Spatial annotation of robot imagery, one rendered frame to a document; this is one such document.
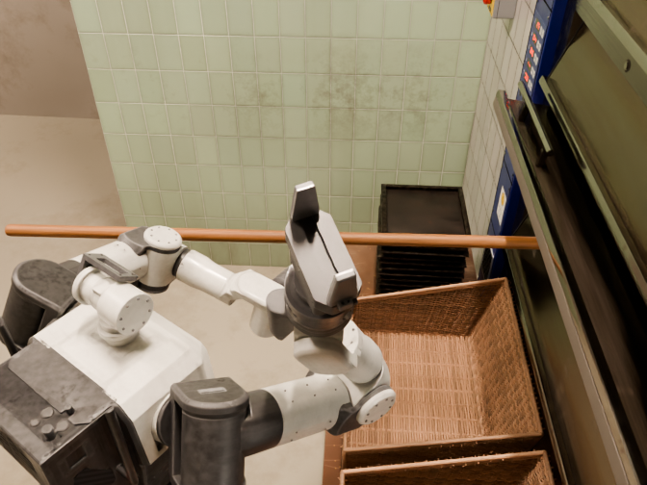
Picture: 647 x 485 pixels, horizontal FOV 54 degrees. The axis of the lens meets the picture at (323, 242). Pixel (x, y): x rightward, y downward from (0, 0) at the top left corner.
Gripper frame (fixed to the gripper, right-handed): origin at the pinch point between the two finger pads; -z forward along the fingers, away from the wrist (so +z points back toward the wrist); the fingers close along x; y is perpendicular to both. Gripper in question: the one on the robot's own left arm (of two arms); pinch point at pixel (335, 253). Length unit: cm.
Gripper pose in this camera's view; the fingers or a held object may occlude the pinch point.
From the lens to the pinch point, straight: 146.0
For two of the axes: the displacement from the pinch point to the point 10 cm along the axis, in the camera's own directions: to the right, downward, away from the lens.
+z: -6.1, 5.0, -6.1
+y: 7.9, 3.8, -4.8
